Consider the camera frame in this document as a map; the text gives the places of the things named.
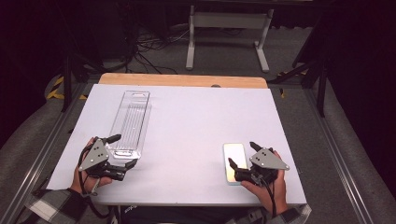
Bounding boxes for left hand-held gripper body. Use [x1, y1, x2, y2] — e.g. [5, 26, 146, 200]
[78, 138, 127, 181]

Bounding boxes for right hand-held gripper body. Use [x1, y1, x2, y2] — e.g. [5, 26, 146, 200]
[234, 147, 290, 187]

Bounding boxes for iridescent phone case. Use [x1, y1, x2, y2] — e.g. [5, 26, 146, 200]
[222, 142, 249, 186]

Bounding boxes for clear plastic tray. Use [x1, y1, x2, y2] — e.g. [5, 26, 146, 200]
[106, 90, 153, 161]

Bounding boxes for person's left hand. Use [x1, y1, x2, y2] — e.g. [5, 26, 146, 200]
[69, 137, 113, 196]

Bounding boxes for white board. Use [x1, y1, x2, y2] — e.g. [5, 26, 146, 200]
[46, 83, 308, 207]

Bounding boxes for person's dark lap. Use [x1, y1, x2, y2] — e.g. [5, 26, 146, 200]
[117, 204, 251, 224]

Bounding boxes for black stand legs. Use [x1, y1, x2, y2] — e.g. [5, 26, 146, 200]
[266, 57, 332, 119]
[60, 50, 106, 114]

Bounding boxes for yellow black floor tape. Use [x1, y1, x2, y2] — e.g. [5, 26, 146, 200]
[46, 76, 89, 101]

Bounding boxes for wooden table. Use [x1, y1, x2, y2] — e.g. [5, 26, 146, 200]
[98, 72, 269, 90]

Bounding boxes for white metal stand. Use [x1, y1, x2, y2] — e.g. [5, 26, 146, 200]
[185, 4, 276, 75]

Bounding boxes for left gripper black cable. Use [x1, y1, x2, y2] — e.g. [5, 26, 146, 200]
[78, 148, 110, 219]

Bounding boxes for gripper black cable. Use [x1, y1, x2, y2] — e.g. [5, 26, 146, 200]
[78, 148, 110, 219]
[261, 177, 278, 218]

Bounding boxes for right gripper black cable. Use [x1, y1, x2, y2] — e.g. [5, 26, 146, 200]
[261, 177, 278, 218]

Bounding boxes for aluminium floor rail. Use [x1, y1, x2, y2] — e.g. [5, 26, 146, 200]
[303, 88, 388, 224]
[0, 82, 92, 224]

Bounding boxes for bundle of black floor cables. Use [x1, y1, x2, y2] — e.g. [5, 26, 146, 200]
[132, 26, 191, 76]

